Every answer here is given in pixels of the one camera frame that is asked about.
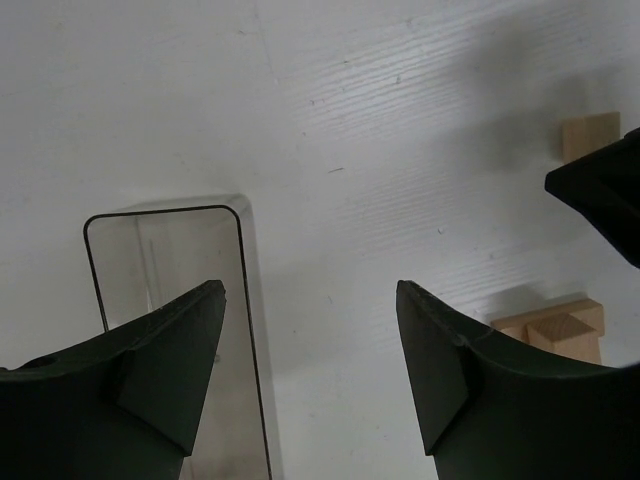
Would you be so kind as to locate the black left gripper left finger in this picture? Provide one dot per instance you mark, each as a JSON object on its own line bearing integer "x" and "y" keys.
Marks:
{"x": 125, "y": 404}

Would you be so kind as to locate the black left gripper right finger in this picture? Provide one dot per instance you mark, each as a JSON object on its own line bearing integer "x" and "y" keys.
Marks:
{"x": 492, "y": 407}

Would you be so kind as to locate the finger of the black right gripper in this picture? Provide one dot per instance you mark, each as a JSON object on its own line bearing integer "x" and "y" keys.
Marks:
{"x": 603, "y": 187}

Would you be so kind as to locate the light wood cylinder block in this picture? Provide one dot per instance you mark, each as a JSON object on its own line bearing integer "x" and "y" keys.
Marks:
{"x": 584, "y": 135}

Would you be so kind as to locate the long light wood block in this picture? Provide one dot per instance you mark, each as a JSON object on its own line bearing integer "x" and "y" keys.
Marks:
{"x": 586, "y": 310}

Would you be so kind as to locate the clear plastic box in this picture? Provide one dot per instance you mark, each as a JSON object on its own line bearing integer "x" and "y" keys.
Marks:
{"x": 145, "y": 256}

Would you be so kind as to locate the light wood letter cube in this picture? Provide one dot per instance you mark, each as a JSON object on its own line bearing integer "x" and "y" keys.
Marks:
{"x": 566, "y": 336}

